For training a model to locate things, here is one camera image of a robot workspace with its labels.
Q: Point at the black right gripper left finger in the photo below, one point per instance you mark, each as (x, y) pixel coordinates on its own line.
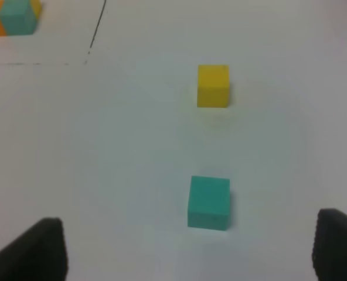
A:
(37, 254)

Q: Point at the template teal cube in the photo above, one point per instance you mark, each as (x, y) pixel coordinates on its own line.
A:
(18, 18)

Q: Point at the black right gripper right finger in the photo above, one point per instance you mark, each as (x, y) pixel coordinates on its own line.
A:
(329, 253)

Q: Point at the template yellow cube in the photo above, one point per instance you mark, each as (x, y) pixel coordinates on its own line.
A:
(36, 6)

